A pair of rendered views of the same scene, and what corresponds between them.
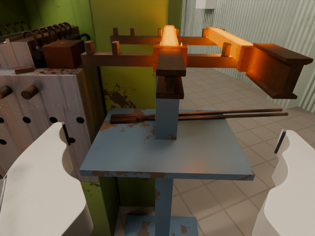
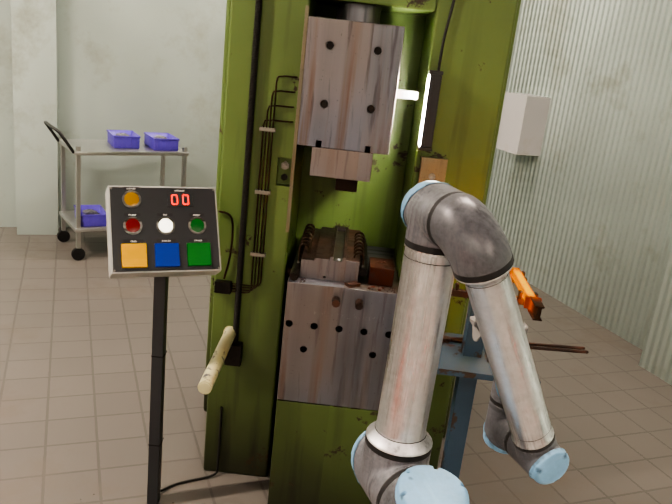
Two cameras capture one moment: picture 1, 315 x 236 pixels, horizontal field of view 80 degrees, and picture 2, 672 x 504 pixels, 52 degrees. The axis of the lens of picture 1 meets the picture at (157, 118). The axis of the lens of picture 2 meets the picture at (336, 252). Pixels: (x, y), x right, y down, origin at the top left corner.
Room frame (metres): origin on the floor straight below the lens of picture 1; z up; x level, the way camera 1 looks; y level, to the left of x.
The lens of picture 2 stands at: (-1.67, 0.42, 1.70)
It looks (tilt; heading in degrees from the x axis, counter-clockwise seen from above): 17 degrees down; 1
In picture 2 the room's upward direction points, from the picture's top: 6 degrees clockwise
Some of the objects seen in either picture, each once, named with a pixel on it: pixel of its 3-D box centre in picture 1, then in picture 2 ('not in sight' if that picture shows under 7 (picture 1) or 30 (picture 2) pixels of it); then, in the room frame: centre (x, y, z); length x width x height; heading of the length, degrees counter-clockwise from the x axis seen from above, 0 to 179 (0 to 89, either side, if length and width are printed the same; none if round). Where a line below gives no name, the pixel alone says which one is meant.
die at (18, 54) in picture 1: (35, 41); (332, 251); (0.78, 0.48, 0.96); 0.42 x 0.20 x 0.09; 1
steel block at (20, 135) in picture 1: (67, 101); (339, 317); (0.79, 0.42, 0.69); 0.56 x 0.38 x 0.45; 1
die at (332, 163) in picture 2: not in sight; (342, 154); (0.78, 0.48, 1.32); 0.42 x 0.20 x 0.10; 1
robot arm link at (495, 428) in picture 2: not in sight; (507, 423); (-0.22, 0.00, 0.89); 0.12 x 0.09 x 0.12; 22
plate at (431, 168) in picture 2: not in sight; (431, 182); (0.71, 0.16, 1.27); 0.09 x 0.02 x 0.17; 91
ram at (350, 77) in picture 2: not in sight; (363, 85); (0.78, 0.44, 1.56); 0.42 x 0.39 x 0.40; 1
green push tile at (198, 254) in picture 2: not in sight; (199, 254); (0.41, 0.89, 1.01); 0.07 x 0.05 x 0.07; 116
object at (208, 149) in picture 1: (165, 136); (470, 355); (0.45, -0.02, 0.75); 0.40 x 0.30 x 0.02; 89
